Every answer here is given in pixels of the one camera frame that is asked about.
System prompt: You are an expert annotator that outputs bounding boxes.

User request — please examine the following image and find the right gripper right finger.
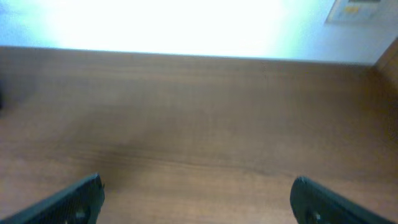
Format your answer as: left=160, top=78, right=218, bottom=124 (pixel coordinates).
left=290, top=176, right=394, bottom=224

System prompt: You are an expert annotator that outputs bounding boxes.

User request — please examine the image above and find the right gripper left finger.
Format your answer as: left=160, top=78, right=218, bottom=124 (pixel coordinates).
left=1, top=173, right=105, bottom=224

